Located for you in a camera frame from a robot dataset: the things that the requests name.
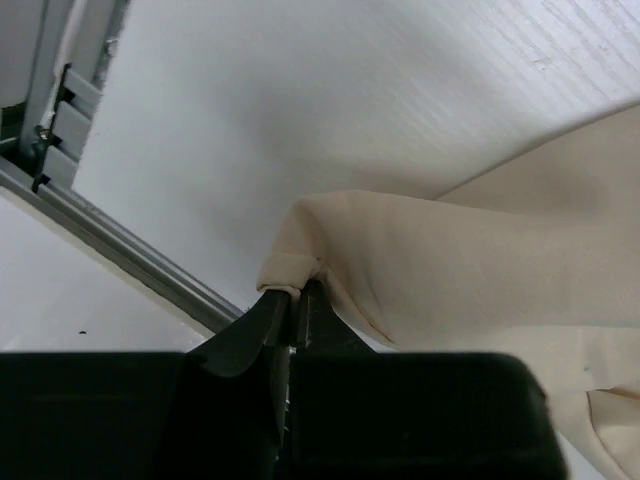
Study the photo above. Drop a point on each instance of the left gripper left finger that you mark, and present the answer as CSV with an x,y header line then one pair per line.
x,y
236,393

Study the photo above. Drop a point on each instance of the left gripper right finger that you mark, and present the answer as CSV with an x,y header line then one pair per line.
x,y
327,420

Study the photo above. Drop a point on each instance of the beige trousers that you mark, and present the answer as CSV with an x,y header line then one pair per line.
x,y
537,258

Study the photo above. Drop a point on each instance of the aluminium frame rail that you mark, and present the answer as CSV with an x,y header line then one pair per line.
x,y
55,56

